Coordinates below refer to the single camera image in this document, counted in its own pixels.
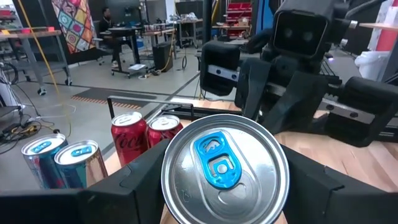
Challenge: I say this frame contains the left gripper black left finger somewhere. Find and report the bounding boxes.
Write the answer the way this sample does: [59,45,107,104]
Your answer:
[0,138,171,224]

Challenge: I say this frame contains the person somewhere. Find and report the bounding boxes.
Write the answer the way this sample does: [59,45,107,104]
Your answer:
[98,6,121,68]

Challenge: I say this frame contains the colourful patchwork quilt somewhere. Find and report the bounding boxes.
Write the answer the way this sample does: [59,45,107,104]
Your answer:
[51,0,97,54]

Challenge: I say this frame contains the thin hanging cord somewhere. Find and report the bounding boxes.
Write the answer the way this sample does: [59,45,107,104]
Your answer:
[17,0,73,139]

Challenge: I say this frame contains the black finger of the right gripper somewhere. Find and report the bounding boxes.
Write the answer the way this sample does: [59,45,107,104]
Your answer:
[234,57,273,121]
[262,71,329,134]

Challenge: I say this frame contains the black mat orange-striped edge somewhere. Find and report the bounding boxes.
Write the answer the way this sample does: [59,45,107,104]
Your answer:
[70,86,158,110]

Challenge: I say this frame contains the red parts bin rack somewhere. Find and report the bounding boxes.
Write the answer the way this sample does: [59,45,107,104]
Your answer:
[225,1,253,38]

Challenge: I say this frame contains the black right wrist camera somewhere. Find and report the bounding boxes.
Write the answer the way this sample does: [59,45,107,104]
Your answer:
[272,0,343,58]

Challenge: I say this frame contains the blue silver slim can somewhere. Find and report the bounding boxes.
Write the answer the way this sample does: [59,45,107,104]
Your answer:
[53,139,109,189]
[160,113,290,224]
[21,133,69,190]

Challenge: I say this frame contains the black upright metal loop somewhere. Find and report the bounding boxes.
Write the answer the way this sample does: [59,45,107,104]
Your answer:
[106,95,196,121]

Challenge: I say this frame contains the white plastic bag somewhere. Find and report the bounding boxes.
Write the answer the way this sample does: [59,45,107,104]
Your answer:
[354,49,391,82]

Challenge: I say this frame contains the black floor cables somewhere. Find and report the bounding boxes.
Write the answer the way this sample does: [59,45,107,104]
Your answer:
[0,62,77,150]

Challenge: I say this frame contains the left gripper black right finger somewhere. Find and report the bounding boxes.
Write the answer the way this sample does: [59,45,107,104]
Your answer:
[279,144,398,224]

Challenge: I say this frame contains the red Star Wars soda can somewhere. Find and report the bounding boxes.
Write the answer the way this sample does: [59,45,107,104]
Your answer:
[146,114,185,149]
[111,111,149,167]

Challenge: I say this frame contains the black computer tower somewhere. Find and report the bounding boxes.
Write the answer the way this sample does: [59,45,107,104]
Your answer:
[152,42,174,73]

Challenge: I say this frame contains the black rolling desk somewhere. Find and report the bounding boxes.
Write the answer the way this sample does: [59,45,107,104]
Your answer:
[107,26,149,78]

